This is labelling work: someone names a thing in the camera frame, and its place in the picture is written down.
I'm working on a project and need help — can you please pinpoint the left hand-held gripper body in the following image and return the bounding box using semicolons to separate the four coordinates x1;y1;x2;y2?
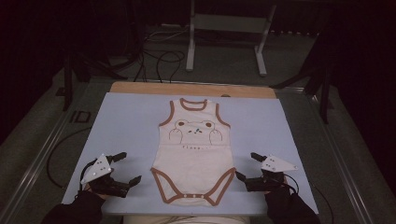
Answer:
79;153;131;199

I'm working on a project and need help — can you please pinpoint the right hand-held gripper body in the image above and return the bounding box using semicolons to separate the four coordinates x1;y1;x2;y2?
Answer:
244;154;299;193

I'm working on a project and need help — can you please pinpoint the white baby bodysuit brown trim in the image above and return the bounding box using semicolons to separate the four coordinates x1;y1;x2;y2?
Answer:
150;97;237;207

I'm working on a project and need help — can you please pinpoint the person's right hand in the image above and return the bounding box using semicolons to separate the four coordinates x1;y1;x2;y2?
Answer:
263;182;290;196

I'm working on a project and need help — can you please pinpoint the person's left hand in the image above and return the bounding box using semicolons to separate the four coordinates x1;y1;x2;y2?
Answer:
83;184;110;201

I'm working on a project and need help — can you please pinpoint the light blue mat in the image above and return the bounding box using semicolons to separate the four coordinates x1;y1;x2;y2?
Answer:
61;91;319;217

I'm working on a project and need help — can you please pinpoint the black tripod stand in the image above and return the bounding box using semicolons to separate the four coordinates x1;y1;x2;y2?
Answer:
270;34;334;125
55;50;129;112

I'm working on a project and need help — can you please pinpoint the white metal stand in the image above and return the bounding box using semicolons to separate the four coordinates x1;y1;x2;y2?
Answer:
185;0;277;77

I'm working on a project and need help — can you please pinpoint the left hand-held gripper cable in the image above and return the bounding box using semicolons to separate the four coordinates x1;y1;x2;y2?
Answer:
74;158;99;199

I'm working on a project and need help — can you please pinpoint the hand-held gripper cable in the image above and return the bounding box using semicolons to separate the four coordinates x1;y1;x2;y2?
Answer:
74;158;99;199
282;173;301;195

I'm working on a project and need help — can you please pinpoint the right hand-held gripper cable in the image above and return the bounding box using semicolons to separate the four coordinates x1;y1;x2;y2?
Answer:
282;173;301;195

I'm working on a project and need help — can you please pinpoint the long black floor cable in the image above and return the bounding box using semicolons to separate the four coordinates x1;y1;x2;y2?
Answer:
46;126;93;190

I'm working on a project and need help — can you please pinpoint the black rectangular floor bracket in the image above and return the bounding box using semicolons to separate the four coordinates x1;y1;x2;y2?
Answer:
69;109;92;124

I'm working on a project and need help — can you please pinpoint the thin black floor cable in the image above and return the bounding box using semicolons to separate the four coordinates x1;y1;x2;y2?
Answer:
312;184;334;224

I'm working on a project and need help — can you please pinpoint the metal floor rail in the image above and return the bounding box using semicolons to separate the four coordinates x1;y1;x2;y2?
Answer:
306;92;396;224
0;81;94;224

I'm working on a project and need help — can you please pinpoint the tangle of black floor cables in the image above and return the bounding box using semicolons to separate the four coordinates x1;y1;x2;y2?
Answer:
133;26;188;84

